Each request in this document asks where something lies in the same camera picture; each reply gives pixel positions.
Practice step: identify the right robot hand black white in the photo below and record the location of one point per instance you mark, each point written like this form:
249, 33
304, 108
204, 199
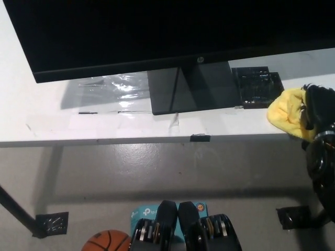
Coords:
322, 109

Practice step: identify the yellow microfibre cloth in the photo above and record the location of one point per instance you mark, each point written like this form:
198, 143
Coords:
285, 109

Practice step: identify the black HP monitor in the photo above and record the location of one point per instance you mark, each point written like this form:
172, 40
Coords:
157, 31

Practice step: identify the black plastic tray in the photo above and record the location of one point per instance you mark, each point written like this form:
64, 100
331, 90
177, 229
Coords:
256, 86

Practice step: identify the clear tape strip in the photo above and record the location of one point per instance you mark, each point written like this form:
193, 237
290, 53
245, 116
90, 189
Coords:
174, 121

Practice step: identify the clear plastic tape sheet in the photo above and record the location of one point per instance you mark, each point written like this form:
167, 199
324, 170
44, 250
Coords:
125, 89

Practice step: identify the teal tp-link box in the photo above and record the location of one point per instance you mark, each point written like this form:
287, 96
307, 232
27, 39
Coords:
144, 211

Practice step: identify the thin black tape strip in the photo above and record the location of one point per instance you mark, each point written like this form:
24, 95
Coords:
87, 113

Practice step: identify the orange basketball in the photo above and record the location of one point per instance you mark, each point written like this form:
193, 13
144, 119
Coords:
106, 241

